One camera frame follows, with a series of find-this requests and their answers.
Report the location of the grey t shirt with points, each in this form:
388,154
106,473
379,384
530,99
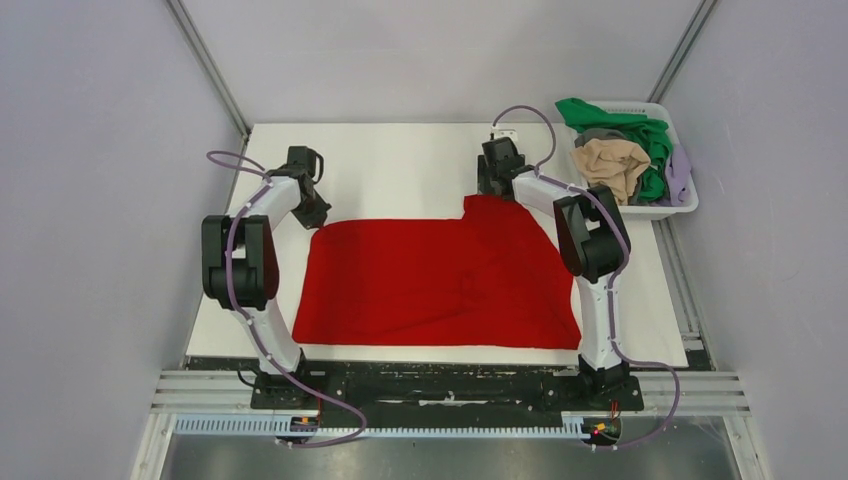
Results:
599,134

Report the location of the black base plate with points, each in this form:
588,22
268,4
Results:
452,396

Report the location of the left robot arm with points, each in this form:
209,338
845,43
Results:
239,263

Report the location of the aluminium frame rail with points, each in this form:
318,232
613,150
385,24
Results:
201,392

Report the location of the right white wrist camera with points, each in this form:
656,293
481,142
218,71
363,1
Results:
499,132

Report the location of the red t shirt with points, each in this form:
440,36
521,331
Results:
489,278

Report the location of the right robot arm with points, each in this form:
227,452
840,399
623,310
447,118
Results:
593,245

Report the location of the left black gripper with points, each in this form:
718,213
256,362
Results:
317,217

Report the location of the beige t shirt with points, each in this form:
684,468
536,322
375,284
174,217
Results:
614,163

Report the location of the white slotted cable duct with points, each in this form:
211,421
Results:
286,426

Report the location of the white plastic basket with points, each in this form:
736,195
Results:
664,209

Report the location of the green t shirt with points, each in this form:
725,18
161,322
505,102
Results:
649,133

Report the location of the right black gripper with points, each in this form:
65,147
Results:
486,185

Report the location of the lilac t shirt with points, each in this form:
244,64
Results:
677,173

